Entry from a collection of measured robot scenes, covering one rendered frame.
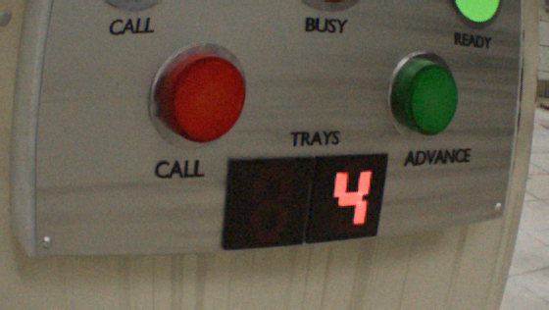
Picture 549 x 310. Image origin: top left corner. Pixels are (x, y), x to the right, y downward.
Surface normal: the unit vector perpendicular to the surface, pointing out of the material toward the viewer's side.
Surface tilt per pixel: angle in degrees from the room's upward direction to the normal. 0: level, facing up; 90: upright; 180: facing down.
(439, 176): 90
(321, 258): 90
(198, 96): 90
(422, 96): 90
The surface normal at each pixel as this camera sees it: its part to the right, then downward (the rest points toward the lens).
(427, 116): 0.50, 0.25
